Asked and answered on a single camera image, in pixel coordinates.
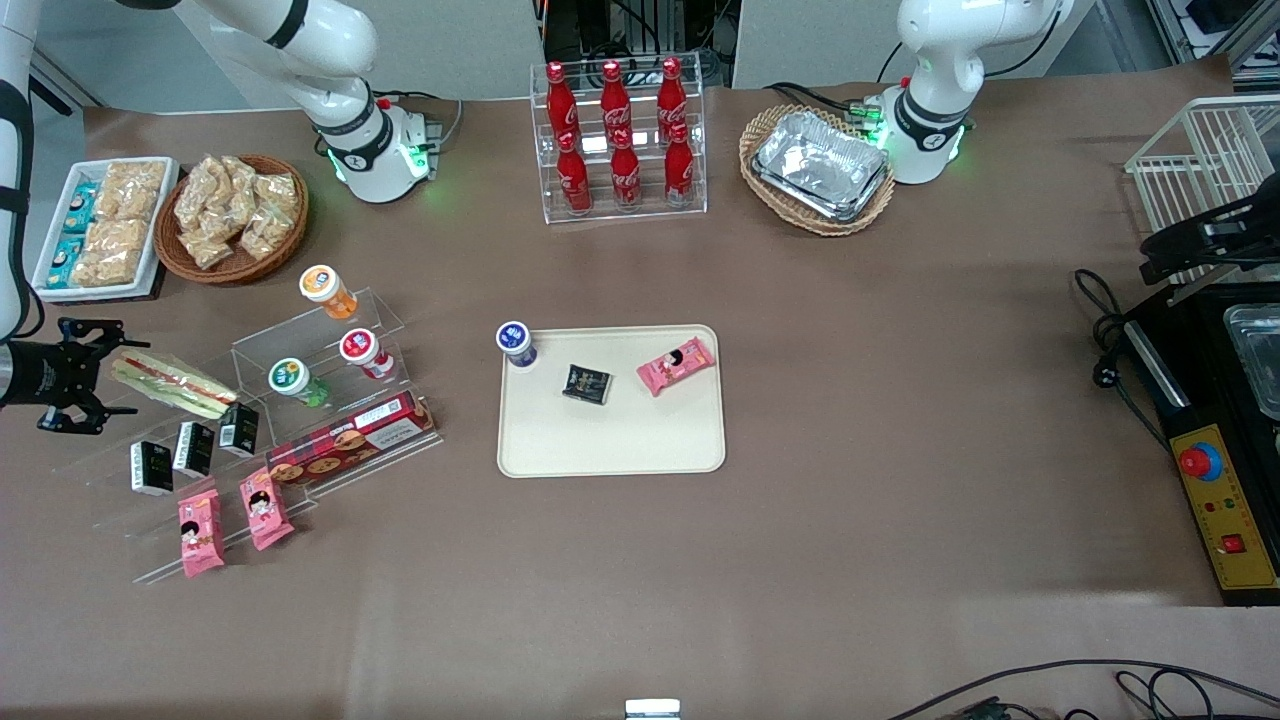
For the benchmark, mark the cream rectangular serving tray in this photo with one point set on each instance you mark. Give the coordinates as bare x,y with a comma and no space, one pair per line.
610,440

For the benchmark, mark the black machine with yellow panel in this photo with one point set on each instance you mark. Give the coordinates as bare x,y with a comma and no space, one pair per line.
1185,380

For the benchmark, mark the blue small snack packet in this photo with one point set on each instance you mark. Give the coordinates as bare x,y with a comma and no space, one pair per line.
80,210
65,260

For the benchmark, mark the silver foil tray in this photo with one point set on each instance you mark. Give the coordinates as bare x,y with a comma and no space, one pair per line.
820,165

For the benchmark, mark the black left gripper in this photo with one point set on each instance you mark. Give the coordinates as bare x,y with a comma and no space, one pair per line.
1192,240

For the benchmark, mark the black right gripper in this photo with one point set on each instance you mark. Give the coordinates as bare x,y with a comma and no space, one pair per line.
38,371

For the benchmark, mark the small grey white device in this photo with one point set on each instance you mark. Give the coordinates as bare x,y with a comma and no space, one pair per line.
652,710

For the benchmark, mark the red tartan shortbread box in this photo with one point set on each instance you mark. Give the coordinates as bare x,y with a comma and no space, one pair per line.
350,440

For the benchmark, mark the clear bag of brown snacks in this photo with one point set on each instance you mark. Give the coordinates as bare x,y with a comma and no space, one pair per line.
262,232
200,185
205,248
240,172
278,192

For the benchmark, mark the plastic triangle sandwich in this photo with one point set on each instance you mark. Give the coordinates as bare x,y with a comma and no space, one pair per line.
175,385

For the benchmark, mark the clear pack of brittle bars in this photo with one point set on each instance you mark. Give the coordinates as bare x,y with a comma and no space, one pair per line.
112,250
135,188

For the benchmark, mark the brown wicker snack basket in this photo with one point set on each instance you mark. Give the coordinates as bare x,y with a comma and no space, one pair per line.
285,250

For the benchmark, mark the white rectangular snack tray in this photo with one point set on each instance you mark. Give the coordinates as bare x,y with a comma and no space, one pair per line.
50,270

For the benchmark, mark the green cap gum bottle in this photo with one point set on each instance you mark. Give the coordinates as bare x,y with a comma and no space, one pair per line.
290,377

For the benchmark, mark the black small carton box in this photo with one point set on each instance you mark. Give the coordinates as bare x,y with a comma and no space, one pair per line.
239,430
194,449
151,468
587,384

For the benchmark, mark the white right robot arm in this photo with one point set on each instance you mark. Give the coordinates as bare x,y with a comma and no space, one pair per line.
330,40

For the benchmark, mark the red emergency stop button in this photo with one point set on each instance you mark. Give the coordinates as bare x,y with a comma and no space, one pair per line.
1200,461

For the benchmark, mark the red cola bottle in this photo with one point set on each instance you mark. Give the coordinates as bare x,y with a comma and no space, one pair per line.
613,98
557,100
626,172
573,175
671,92
679,168

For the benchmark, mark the light wicker basket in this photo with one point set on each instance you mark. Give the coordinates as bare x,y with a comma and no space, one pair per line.
765,125

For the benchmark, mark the pink cartoon snack packet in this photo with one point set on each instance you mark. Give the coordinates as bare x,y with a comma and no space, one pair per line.
200,532
265,510
676,366

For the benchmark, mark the red cap gum bottle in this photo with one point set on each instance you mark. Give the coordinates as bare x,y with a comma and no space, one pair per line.
360,348

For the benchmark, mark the orange cap gum bottle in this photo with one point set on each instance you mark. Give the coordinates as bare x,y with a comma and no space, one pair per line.
322,285

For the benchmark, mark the clear acrylic stepped stand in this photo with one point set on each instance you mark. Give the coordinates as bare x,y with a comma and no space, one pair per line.
330,325

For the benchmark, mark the steel pan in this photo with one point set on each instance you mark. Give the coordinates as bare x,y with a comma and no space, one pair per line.
1258,360

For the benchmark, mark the black equipment rack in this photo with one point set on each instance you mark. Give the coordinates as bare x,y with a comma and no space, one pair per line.
640,25

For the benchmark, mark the clear acrylic bottle rack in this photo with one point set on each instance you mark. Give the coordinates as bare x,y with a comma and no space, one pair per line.
600,215

